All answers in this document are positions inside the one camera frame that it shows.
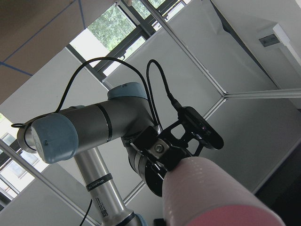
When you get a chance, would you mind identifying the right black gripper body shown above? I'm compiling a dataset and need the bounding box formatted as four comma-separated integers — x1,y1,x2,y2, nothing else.
128,121,204,197

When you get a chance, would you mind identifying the pink plastic cup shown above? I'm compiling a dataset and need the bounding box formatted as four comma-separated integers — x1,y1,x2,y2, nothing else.
162,157,284,226

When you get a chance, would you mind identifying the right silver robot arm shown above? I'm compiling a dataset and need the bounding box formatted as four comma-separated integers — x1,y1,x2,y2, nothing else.
17,82,212,226

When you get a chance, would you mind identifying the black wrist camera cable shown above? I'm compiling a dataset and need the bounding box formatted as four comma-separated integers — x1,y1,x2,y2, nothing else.
11,56,182,129

